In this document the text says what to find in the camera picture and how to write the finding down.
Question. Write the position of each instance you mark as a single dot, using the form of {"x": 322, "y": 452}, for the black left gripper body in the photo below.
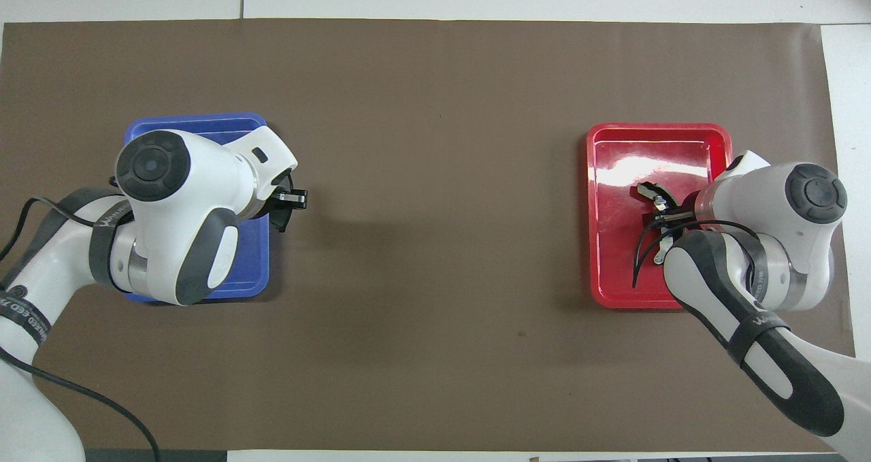
{"x": 286, "y": 218}

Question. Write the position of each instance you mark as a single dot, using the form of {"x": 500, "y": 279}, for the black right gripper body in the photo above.
{"x": 688, "y": 210}

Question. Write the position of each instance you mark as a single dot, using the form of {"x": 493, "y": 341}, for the curved brake shoe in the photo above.
{"x": 648, "y": 191}

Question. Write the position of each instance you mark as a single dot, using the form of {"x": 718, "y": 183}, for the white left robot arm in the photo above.
{"x": 204, "y": 176}

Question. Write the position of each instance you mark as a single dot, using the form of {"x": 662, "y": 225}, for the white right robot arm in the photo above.
{"x": 748, "y": 196}

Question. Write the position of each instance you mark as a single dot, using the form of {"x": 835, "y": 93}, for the blue plastic tray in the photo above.
{"x": 252, "y": 258}

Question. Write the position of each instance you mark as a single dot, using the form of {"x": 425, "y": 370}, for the red plastic tray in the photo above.
{"x": 612, "y": 258}

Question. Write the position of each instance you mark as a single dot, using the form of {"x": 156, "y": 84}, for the brown paper mat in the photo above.
{"x": 435, "y": 312}

